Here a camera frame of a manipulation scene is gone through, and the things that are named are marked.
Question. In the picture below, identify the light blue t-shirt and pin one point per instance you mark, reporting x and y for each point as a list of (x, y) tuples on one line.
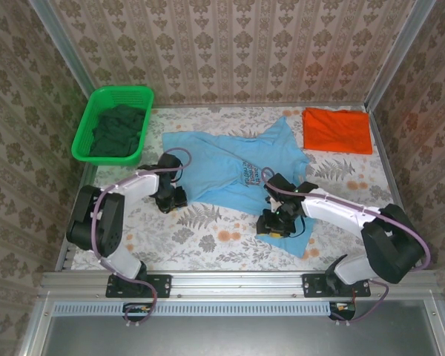
[(215, 163)]

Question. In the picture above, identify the green plastic basket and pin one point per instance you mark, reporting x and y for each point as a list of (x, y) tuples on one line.
[(128, 94)]

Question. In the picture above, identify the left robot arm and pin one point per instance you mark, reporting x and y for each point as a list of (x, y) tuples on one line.
[(107, 222)]

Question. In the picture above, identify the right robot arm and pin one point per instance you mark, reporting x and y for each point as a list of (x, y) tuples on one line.
[(389, 244)]

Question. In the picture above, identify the dark green t-shirt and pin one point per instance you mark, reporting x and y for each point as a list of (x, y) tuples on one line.
[(115, 130)]

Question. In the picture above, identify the orange folded t-shirt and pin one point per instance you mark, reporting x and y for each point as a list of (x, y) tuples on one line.
[(337, 130)]

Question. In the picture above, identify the grey metal panel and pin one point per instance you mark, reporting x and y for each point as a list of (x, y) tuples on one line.
[(237, 337)]

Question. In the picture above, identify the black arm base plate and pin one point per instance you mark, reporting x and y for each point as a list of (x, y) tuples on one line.
[(159, 285), (313, 285)]

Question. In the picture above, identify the wide aluminium frame rail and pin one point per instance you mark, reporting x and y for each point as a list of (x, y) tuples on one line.
[(237, 285)]

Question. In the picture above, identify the aluminium side rail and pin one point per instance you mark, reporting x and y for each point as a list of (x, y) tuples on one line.
[(87, 174), (388, 167)]

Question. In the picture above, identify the thin aluminium rail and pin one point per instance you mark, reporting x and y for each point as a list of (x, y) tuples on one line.
[(244, 105)]

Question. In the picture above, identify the aluminium frame post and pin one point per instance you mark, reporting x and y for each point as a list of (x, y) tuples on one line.
[(398, 55), (70, 55)]

